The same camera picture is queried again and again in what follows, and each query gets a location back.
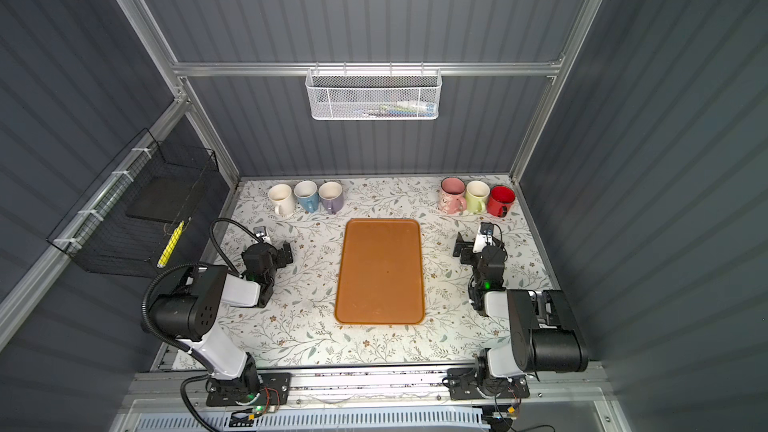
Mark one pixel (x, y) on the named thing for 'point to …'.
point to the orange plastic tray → (380, 273)
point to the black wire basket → (127, 222)
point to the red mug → (500, 200)
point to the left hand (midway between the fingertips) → (268, 245)
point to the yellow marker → (170, 245)
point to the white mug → (282, 195)
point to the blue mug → (306, 192)
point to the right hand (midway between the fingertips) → (480, 236)
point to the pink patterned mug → (452, 195)
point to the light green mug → (477, 194)
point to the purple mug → (331, 196)
